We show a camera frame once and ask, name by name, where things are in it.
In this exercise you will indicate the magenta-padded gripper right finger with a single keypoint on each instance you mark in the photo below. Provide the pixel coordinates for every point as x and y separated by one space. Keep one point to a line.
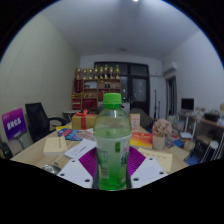
137 161

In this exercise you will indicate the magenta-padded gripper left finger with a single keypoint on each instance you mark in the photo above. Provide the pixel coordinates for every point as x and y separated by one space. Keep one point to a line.
87 163

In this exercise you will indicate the green-capped clear drink bottle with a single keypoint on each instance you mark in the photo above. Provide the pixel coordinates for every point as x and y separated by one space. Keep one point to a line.
112 140

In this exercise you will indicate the white paper booklet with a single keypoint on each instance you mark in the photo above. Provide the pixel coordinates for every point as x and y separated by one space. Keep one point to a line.
80 149

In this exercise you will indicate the red and orange book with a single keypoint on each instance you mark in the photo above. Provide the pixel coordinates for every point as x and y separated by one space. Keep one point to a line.
141 139

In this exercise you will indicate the large pale yellow notepad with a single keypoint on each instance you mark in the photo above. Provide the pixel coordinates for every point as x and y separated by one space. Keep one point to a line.
160 159

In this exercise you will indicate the small pale yellow book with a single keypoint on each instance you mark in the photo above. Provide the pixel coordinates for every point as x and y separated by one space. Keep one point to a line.
55 146

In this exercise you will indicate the pink flowers in white pot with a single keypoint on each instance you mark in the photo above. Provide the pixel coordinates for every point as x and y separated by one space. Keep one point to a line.
161 130

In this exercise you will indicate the orange standing card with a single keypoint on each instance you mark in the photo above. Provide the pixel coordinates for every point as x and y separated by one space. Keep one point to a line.
135 121

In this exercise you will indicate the yellow gift box red ribbon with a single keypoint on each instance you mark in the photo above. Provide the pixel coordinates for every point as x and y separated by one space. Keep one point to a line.
83 122

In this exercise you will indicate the black office chair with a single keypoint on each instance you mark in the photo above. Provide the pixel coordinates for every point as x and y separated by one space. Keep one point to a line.
36 118

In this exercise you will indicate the dark glass door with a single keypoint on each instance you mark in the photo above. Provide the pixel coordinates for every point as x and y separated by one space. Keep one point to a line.
139 90

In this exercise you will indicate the wooden shelf unit with trophies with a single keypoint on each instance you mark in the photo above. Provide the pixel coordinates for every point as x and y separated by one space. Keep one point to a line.
96 88

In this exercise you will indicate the black computer monitor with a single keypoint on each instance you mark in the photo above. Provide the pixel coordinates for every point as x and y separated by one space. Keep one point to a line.
187 104

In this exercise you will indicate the purple sign board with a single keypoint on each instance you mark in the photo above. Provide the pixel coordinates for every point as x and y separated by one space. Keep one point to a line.
14 123

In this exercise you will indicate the long wooden side desk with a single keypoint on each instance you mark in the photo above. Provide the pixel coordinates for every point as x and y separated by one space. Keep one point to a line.
211 122

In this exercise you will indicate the white wall air conditioner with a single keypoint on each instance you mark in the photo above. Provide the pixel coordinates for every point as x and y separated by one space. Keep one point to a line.
170 69

